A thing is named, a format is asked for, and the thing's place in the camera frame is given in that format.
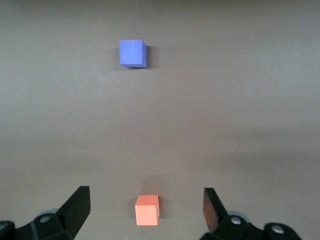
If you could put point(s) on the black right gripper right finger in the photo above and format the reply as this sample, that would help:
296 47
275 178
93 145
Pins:
215 215

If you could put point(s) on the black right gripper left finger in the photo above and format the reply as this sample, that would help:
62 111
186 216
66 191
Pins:
67 217

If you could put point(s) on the orange foam block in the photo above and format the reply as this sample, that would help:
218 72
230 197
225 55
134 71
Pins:
147 212

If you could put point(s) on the brown table cover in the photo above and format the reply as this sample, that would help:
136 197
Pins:
200 100

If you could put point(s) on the purple foam block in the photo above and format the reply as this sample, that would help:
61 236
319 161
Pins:
131 53

